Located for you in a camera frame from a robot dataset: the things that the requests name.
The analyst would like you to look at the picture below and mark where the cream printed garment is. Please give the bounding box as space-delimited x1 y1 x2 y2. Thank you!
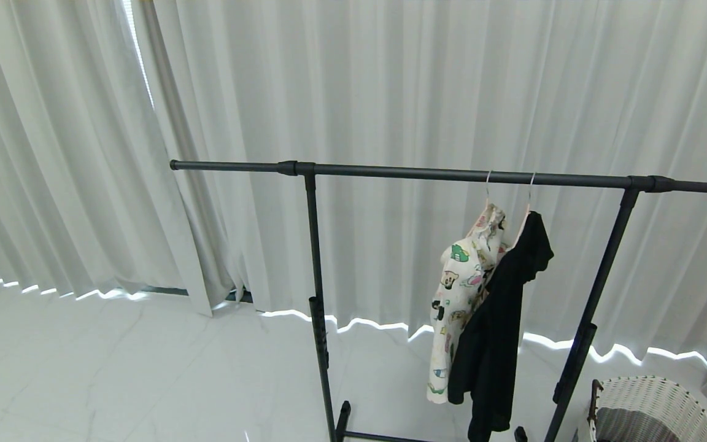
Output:
427 203 511 405

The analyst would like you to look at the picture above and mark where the white laundry basket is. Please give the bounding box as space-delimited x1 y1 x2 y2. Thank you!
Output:
587 376 707 442

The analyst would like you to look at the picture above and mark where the white curtain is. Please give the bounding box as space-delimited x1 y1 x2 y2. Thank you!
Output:
133 0 707 370
0 0 213 317

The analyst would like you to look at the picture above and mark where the black short-sleeved shirt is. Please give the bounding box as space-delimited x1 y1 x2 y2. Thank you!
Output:
447 211 555 442

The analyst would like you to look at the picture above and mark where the black clothes rack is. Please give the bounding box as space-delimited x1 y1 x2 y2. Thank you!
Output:
169 160 707 442

